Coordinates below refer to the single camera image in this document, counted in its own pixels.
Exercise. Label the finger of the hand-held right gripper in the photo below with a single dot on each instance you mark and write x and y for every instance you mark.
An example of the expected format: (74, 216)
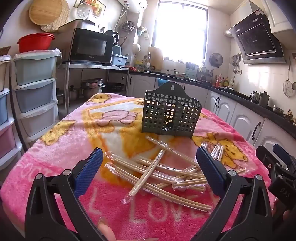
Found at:
(281, 153)
(266, 157)

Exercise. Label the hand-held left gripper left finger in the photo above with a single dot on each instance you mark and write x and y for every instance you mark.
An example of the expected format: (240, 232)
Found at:
(91, 169)

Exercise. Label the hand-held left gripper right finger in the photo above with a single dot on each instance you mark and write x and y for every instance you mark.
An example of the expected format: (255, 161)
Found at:
(210, 171)

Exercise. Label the bunch of chopsticks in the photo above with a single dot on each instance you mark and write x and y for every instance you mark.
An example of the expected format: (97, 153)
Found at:
(148, 172)

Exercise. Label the dark green mesh utensil holder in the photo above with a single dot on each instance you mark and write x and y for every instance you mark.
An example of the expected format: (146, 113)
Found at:
(159, 111)

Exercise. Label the person's right hand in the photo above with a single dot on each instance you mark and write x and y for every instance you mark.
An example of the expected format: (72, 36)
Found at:
(288, 214)

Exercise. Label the person's left hand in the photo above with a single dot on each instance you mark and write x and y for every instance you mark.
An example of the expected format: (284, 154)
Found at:
(106, 231)

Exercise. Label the pink printed bear blanket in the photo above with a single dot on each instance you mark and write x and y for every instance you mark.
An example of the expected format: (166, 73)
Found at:
(69, 143)

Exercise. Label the ginger roots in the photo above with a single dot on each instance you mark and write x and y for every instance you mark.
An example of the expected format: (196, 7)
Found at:
(291, 115)

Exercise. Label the metal bowl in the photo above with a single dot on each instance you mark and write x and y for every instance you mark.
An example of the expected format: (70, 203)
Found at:
(278, 109)

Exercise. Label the white base cabinets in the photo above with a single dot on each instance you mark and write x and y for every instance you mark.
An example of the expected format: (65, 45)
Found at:
(240, 118)

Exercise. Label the steel kettles on counter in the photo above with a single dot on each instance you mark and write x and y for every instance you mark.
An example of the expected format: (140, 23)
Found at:
(264, 99)

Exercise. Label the dark glass teapot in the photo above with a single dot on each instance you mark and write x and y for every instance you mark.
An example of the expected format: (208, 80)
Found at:
(254, 96)

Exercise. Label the black kitchen countertop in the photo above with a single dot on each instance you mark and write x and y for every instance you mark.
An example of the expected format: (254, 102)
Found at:
(242, 98)

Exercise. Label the small steel pot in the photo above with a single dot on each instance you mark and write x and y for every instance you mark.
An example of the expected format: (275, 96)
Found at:
(74, 93)

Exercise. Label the stacked steel pots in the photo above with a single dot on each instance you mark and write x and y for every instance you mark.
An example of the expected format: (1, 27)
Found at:
(92, 89)

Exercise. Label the dark wok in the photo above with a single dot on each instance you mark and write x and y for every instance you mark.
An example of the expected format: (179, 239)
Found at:
(114, 87)

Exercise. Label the row of condiment bottles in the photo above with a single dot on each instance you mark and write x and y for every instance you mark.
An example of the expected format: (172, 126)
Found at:
(222, 81)

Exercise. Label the grey plastic drawer tower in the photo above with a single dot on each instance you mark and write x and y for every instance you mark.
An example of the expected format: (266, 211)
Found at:
(34, 92)

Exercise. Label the small hanging kitchen tools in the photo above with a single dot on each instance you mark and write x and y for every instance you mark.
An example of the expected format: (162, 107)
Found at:
(235, 63)

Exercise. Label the bowl with food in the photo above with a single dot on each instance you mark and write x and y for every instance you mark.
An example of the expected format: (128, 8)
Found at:
(180, 75)

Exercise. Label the steel kitchen rack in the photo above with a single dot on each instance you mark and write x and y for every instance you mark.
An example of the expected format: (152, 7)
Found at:
(97, 66)

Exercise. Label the blue hanging bag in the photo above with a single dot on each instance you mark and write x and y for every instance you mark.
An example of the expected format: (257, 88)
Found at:
(160, 81)

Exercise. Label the teal knife block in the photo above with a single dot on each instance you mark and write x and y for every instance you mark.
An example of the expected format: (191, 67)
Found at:
(192, 69)

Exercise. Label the pastel plastic drawer tower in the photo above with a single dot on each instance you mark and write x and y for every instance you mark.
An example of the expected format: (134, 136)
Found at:
(4, 111)

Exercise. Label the red packet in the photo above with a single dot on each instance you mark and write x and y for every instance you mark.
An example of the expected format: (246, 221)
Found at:
(131, 68)

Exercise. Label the blue plastic bin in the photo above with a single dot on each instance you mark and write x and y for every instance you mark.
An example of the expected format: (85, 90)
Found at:
(119, 59)

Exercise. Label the yellow package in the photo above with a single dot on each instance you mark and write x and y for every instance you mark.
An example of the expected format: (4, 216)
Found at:
(141, 66)

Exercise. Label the black range hood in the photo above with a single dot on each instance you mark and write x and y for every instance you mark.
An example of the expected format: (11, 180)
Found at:
(256, 39)

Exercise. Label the light blue container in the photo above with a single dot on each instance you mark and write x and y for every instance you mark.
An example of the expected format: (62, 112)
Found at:
(116, 49)

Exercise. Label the black microwave oven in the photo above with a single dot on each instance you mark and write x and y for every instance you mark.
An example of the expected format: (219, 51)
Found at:
(90, 46)

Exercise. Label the wooden cutting board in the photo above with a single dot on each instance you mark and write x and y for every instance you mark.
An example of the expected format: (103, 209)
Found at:
(155, 58)

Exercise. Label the white hanging object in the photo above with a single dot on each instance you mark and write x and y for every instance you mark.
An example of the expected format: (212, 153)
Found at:
(136, 48)

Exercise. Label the black blender jug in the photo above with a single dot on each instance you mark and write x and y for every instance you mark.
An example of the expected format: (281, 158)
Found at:
(111, 37)

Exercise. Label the white upper cabinet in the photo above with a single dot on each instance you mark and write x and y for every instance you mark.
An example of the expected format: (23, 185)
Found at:
(282, 16)

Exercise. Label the red plastic basin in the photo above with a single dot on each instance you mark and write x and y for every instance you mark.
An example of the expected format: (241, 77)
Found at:
(34, 42)

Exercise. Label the kitchen window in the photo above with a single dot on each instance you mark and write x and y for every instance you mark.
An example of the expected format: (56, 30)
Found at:
(180, 30)

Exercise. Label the round woven straw mat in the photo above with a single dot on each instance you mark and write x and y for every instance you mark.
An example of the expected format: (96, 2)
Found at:
(66, 16)

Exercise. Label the round woven bamboo lid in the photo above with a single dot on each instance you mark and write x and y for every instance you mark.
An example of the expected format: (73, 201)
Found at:
(46, 11)

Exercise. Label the white water heater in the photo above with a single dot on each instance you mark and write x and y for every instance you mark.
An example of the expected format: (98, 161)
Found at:
(136, 4)

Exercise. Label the small wall fan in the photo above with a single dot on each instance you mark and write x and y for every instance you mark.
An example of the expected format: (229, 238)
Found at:
(216, 60)

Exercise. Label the silver exhaust duct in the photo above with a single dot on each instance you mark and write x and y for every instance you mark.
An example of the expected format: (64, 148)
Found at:
(227, 33)

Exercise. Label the wall-mounted plastic holder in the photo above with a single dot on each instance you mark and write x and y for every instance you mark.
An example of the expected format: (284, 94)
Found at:
(142, 32)

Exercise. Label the white round wall ornament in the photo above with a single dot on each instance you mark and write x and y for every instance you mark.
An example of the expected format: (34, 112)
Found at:
(85, 10)

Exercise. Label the fruit wall picture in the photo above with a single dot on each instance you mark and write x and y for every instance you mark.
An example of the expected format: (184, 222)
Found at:
(98, 9)

